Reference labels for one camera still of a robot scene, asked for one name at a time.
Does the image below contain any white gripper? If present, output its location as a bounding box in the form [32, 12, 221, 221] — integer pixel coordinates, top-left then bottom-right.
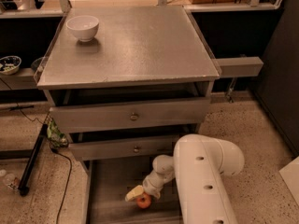
[125, 175, 164, 202]

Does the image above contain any red apple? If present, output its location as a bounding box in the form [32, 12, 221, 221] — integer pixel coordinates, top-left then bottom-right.
[136, 193, 151, 209]

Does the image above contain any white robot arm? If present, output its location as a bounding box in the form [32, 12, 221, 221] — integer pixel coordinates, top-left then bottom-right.
[125, 134, 245, 224]

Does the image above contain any bottom grey drawer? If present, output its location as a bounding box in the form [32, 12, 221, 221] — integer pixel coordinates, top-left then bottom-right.
[86, 154, 184, 224]

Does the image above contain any grey drawer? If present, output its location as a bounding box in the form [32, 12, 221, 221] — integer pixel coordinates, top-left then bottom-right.
[69, 134, 182, 161]
[50, 97, 210, 133]
[86, 154, 184, 224]

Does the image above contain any middle grey drawer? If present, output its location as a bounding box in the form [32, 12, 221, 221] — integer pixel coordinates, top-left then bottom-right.
[69, 134, 182, 161]

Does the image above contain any top grey drawer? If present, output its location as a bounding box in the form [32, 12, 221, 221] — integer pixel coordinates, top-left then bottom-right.
[50, 97, 210, 133]

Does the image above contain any grey drawer cabinet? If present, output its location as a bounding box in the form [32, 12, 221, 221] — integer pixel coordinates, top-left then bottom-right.
[33, 5, 221, 224]

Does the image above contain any green snack bag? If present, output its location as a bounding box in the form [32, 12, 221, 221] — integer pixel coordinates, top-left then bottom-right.
[47, 119, 68, 148]

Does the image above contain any black metal stand leg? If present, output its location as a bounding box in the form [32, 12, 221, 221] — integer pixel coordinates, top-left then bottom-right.
[18, 124, 48, 197]

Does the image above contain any clear plastic bottle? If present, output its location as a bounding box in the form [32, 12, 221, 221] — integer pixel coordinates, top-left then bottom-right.
[0, 169, 20, 190]

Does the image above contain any white board corner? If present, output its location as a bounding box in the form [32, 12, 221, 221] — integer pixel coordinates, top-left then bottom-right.
[279, 156, 299, 206]

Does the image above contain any grey side shelf bar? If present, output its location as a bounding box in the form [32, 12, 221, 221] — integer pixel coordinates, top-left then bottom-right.
[217, 57, 263, 78]

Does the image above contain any grey left low shelf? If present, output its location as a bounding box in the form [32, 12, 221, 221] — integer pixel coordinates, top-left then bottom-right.
[0, 68, 36, 91]

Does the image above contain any white ceramic bowl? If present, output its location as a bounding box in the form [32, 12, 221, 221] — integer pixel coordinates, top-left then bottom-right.
[66, 15, 99, 42]

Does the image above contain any patterned bowl on shelf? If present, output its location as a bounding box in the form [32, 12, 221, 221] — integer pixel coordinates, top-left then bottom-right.
[0, 56, 21, 76]

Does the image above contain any black power cable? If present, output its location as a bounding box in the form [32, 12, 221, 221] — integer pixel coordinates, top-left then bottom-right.
[50, 147, 73, 224]

